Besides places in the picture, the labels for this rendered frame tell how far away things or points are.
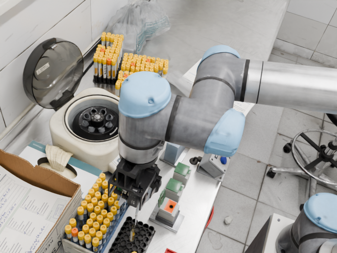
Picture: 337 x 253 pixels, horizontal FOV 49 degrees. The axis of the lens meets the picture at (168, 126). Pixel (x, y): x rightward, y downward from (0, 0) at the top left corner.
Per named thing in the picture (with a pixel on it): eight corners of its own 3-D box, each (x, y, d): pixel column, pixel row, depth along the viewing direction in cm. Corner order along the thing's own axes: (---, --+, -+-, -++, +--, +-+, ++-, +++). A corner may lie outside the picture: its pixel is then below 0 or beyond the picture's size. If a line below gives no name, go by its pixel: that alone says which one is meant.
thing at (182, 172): (184, 188, 115) (188, 176, 110) (170, 182, 115) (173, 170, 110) (188, 179, 117) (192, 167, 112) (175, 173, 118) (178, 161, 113)
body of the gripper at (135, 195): (106, 197, 71) (106, 160, 62) (127, 165, 77) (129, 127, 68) (141, 213, 70) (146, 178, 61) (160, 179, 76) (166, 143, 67)
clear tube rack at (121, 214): (97, 266, 96) (96, 256, 90) (63, 250, 97) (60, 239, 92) (131, 204, 109) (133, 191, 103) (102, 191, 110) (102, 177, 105)
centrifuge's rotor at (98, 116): (101, 157, 112) (101, 143, 106) (62, 134, 116) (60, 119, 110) (131, 127, 121) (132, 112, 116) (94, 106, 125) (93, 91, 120)
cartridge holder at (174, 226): (176, 233, 104) (178, 228, 102) (148, 219, 106) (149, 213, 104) (184, 218, 108) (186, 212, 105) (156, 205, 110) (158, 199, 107)
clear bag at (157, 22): (143, 44, 160) (146, 16, 150) (120, 25, 168) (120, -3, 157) (177, 30, 171) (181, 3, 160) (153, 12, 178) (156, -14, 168)
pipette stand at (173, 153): (177, 168, 119) (182, 150, 112) (159, 159, 121) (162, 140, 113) (190, 148, 126) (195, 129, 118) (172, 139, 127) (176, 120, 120)
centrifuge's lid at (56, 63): (24, 61, 95) (2, 51, 98) (45, 129, 113) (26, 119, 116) (79, 26, 109) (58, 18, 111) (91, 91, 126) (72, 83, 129)
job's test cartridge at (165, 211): (171, 226, 104) (174, 215, 100) (156, 218, 105) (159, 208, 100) (177, 214, 107) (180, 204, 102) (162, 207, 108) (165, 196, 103)
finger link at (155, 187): (136, 193, 78) (137, 169, 71) (139, 186, 79) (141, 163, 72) (156, 202, 77) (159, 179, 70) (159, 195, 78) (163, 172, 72)
